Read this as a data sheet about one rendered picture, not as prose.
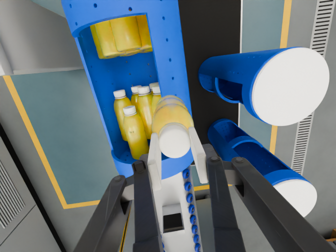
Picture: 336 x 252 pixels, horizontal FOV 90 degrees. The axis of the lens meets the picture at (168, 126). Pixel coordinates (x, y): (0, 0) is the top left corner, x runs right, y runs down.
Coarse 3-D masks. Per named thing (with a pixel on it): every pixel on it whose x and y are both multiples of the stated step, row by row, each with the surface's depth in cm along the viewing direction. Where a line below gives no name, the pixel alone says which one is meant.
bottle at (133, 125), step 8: (136, 112) 54; (128, 120) 52; (136, 120) 53; (128, 128) 53; (136, 128) 53; (128, 136) 54; (136, 136) 54; (144, 136) 56; (128, 144) 57; (136, 144) 55; (144, 144) 56; (136, 152) 56; (144, 152) 57
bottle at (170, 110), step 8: (168, 96) 33; (176, 96) 34; (160, 104) 29; (168, 104) 26; (176, 104) 26; (184, 104) 31; (160, 112) 24; (168, 112) 23; (176, 112) 23; (184, 112) 24; (152, 120) 25; (160, 120) 23; (168, 120) 22; (176, 120) 22; (184, 120) 23; (192, 120) 25; (152, 128) 24; (160, 128) 22; (184, 128) 22
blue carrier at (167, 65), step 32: (64, 0) 35; (96, 0) 32; (128, 0) 32; (160, 0) 36; (160, 32) 36; (96, 64) 53; (128, 64) 61; (160, 64) 38; (96, 96) 50; (128, 96) 64; (128, 160) 58; (192, 160) 52
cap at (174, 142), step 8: (168, 128) 20; (176, 128) 20; (160, 136) 20; (168, 136) 20; (176, 136) 20; (184, 136) 20; (160, 144) 20; (168, 144) 20; (176, 144) 20; (184, 144) 20; (168, 152) 21; (176, 152) 21; (184, 152) 21
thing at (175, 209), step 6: (174, 204) 90; (180, 204) 89; (162, 210) 87; (168, 210) 87; (174, 210) 86; (180, 210) 85; (162, 216) 84; (168, 216) 81; (174, 216) 81; (180, 216) 80; (162, 222) 81; (168, 222) 78; (174, 222) 78; (180, 222) 77; (162, 228) 78; (168, 228) 76; (174, 228) 76; (180, 228) 76; (168, 234) 76; (174, 234) 76
